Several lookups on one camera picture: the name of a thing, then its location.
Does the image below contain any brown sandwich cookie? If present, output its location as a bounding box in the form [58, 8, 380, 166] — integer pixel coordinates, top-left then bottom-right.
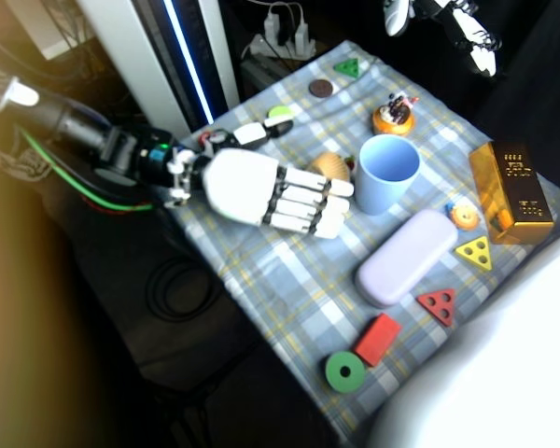
[307, 77, 335, 99]

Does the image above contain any black coiled cable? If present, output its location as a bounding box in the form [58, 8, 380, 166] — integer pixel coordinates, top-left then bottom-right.
[147, 259, 218, 323]

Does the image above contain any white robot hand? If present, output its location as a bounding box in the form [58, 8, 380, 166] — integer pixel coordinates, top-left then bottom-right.
[383, 0, 501, 78]
[200, 116, 357, 241]

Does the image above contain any white power strip with plugs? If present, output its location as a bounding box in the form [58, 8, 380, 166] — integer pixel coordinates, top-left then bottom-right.
[246, 2, 318, 62]

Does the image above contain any lilac glasses case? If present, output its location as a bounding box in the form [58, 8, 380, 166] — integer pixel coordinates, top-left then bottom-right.
[356, 208, 459, 309]

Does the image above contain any yellow triangle block with holes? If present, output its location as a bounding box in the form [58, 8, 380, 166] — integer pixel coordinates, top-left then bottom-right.
[455, 235, 495, 273]

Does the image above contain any strawberry topped cupcake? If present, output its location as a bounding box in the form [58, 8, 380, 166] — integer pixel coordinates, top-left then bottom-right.
[307, 151, 358, 184]

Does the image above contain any blue plastic cup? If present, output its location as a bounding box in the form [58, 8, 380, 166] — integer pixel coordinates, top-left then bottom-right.
[354, 133, 422, 217]

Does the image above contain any white column with blue light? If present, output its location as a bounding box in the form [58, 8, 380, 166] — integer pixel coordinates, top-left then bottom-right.
[77, 0, 242, 136]

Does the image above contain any blue plaid cloth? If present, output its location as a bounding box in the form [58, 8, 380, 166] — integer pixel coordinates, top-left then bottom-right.
[175, 39, 560, 447]

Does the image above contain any chocolate topped cupcake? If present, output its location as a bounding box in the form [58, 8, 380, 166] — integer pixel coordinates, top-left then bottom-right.
[371, 92, 417, 137]

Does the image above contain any red triangle block with holes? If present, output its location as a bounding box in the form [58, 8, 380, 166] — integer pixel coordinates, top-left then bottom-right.
[416, 287, 457, 328]

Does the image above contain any red rectangular block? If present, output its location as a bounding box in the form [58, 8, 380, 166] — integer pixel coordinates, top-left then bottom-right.
[353, 313, 403, 369]

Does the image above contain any green triangle block with holes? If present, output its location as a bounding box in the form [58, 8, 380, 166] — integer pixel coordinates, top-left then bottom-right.
[331, 58, 361, 79]

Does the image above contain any tan swirl biscuit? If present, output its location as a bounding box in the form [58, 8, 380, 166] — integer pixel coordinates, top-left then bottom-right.
[450, 204, 481, 232]

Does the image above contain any gold bar box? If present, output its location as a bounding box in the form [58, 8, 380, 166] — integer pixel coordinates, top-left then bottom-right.
[469, 140, 555, 246]

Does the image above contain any green disc with striped side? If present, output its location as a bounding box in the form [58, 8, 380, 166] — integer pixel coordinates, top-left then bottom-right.
[325, 350, 368, 394]

